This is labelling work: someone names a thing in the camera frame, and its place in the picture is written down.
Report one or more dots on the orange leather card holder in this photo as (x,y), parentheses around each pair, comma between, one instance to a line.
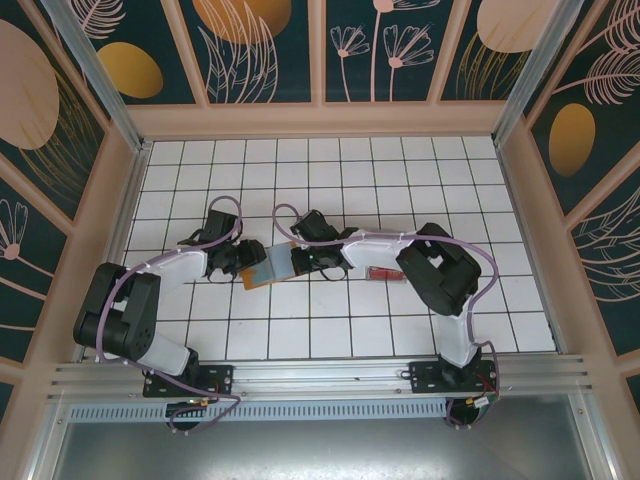
(277,262)

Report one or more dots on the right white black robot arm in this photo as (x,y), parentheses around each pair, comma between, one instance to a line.
(375,247)

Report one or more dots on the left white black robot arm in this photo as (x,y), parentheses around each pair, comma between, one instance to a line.
(170,265)

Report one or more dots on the clear box with red card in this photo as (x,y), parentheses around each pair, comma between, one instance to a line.
(385,274)

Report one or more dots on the clear acrylic card stand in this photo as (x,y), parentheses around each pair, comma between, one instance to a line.
(385,281)

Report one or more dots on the grey metal sheet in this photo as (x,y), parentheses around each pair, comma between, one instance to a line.
(320,450)

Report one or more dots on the green circuit board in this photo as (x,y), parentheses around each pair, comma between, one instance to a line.
(487,406)

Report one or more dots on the aluminium mounting rail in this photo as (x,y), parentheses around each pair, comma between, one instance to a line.
(320,372)

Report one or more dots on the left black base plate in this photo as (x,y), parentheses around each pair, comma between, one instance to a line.
(215,377)

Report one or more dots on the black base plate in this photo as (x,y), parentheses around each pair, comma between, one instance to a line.
(215,377)
(425,377)

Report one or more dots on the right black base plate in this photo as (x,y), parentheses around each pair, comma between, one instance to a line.
(425,377)

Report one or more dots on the aluminium frame post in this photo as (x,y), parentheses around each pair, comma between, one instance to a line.
(530,70)
(100,85)

